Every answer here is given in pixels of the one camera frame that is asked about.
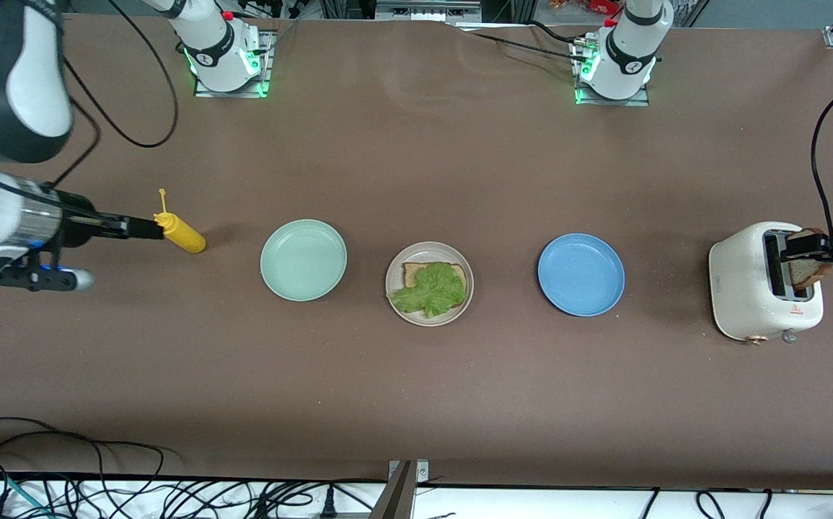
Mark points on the yellow mustard squeeze bottle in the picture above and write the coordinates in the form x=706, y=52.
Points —
x=185, y=236

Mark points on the white two-slot toaster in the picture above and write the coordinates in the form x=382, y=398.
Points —
x=741, y=288

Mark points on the brown bread slice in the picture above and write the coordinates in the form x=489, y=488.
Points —
x=412, y=272
x=809, y=274

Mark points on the black power plug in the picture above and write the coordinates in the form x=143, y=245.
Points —
x=329, y=504

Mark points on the beige plate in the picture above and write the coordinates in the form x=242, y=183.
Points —
x=427, y=250

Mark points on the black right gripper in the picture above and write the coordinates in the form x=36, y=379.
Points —
x=78, y=222

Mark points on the blue plate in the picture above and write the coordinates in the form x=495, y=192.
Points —
x=580, y=274

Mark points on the green lettuce leaf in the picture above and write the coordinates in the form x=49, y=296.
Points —
x=430, y=288

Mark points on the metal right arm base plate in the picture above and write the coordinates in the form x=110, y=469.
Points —
x=266, y=65

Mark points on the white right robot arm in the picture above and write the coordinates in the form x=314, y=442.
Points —
x=12, y=86

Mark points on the red packaging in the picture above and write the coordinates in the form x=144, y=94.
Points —
x=596, y=6

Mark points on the grey metal profile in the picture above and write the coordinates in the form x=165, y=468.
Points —
x=396, y=501

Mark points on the aluminium frame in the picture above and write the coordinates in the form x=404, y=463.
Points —
x=427, y=11

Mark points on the light green plate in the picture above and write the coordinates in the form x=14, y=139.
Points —
x=303, y=259

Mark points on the metal table edge bracket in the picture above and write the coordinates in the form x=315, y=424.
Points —
x=423, y=472

